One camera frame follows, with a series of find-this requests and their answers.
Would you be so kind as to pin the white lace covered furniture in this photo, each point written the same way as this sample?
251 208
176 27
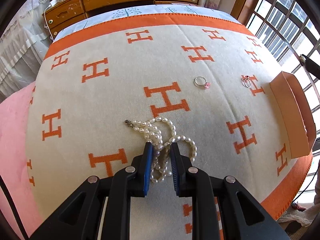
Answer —
24 44

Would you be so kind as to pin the orange beige H blanket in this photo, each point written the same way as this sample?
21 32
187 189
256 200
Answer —
104 91

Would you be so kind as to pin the pink storage box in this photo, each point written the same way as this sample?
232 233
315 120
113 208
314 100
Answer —
296 113

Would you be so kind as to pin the pink blanket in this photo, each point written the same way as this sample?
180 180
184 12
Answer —
14 167

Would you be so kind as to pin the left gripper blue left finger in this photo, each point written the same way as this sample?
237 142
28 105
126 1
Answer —
100 208

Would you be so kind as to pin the window with metal grille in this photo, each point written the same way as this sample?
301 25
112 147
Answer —
287 32

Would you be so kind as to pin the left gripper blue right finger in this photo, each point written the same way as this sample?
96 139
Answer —
221 208

